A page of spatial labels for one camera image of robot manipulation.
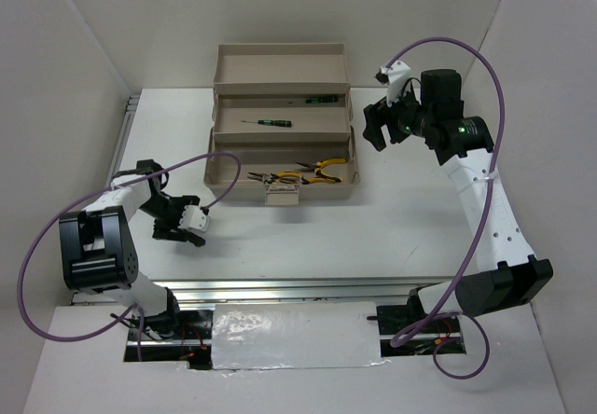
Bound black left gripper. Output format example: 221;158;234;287
139;195;200;242

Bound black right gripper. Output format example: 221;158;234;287
361;78;433;151

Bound green black screwdriver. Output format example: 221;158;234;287
305;96;339;104
242;119;293;128

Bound yellow black pliers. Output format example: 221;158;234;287
247;172;300;185
267;172;342;185
297;158;347;185

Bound beige plastic toolbox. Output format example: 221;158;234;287
204;43;360;206

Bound grey utility knife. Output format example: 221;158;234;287
187;233;205;247

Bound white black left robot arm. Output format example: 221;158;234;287
59;159;210;338

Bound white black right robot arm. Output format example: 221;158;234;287
364;62;553;332

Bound beige toolbox latch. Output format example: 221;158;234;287
264;181;300;207

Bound silver foil sheet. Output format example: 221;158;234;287
211;302;382;370

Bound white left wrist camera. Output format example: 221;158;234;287
178;205;211;232

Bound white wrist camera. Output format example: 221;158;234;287
375;60;411;107
178;205;211;232

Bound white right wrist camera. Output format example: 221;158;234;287
375;60;411;107

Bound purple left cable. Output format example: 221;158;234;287
16;151;242;364

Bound purple cable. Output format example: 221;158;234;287
16;151;242;364
389;36;506;380

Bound aluminium rail frame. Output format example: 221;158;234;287
69;90;520;307

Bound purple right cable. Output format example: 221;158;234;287
389;36;506;380

